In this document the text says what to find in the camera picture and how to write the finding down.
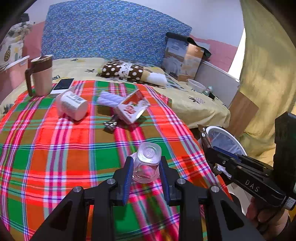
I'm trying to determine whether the clear plastic cup red lid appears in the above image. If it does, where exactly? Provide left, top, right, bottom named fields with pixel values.
left=131, top=142, right=162, bottom=184

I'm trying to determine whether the white printed snack bag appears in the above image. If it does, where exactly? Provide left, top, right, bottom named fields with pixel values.
left=103, top=114, right=119, bottom=132

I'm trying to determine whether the red strawberry milk carton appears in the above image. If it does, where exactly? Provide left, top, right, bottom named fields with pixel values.
left=113, top=89, right=150, bottom=125

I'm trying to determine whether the white yogurt bottle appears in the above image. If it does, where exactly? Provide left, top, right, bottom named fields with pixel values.
left=56, top=91, right=88, bottom=121

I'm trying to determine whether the white trash bin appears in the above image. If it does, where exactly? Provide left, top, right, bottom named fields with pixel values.
left=198, top=125, right=247, bottom=186

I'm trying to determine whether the person right hand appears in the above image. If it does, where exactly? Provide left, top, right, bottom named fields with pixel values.
left=246, top=197, right=290, bottom=240

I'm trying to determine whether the yellow pineapple bed sheet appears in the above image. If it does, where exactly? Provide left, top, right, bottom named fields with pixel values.
left=0, top=57, right=232, bottom=129

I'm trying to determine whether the white radiator panel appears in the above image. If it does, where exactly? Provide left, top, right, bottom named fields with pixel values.
left=195, top=61, right=240, bottom=107

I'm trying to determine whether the small green bottle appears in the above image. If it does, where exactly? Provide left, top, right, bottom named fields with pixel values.
left=203, top=86, right=213, bottom=96

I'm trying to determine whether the white plastic bowl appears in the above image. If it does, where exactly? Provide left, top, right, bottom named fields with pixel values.
left=187, top=79, right=206, bottom=93

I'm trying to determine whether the olive yellow curtain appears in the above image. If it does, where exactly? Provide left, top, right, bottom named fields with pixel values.
left=240, top=1, right=295, bottom=165

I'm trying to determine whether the plaid red green blanket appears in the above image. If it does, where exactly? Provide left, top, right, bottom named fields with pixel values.
left=1, top=80, right=226, bottom=240

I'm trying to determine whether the cardboard bedding box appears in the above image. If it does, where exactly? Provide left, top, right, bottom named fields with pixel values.
left=162, top=32, right=211, bottom=82

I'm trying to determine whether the white smartphone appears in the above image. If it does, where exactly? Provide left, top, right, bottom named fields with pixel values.
left=49, top=78, right=74, bottom=97

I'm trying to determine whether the brown polka dot pillow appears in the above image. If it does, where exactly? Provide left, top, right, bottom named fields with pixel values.
left=98, top=59, right=168, bottom=87

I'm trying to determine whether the pineapple print fabric bundle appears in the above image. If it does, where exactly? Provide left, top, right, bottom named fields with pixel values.
left=1, top=21, right=33, bottom=72

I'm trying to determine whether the blue floral headboard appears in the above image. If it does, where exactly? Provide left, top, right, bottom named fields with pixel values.
left=41, top=1, right=192, bottom=66

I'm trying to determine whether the beige mug brown handle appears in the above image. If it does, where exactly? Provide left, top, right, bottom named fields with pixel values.
left=25, top=55, right=53, bottom=96

